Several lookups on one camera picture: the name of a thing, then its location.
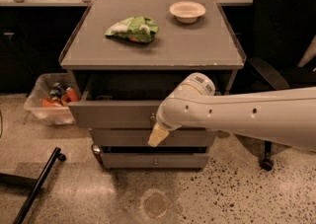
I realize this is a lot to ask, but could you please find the black metal stand leg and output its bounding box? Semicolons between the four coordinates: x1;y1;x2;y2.
0;147;66;224

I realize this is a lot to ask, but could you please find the grey top drawer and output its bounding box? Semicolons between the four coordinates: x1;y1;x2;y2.
70;71;192;129

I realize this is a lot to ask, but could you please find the orange item in bin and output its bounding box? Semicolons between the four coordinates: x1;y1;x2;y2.
41;87;79;108

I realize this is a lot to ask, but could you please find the green chip bag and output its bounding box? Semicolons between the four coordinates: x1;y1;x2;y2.
105;16;159;43

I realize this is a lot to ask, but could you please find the grey middle drawer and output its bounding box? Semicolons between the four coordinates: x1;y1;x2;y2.
89;128;216;147

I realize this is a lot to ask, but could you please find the clear plastic bin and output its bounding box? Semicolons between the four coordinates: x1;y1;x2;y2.
24;73;75;125

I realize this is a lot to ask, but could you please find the grey drawer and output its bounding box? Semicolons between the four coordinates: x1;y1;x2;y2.
89;128;216;147
70;71;192;129
101;153;209;169

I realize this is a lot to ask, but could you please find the grey drawer cabinet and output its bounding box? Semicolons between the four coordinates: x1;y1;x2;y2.
60;0;246;165

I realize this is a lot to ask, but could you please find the round floor cover plate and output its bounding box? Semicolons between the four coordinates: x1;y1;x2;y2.
140;188;169;219

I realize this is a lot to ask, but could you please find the black office chair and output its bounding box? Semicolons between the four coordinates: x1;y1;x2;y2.
236;0;316;172

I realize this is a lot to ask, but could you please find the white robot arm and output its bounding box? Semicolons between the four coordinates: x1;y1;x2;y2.
148;73;316;151

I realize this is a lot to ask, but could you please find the grey bottom drawer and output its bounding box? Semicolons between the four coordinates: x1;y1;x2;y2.
101;153;209;169

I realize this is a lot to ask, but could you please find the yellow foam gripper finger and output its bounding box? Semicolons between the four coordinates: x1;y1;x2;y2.
148;123;169;147

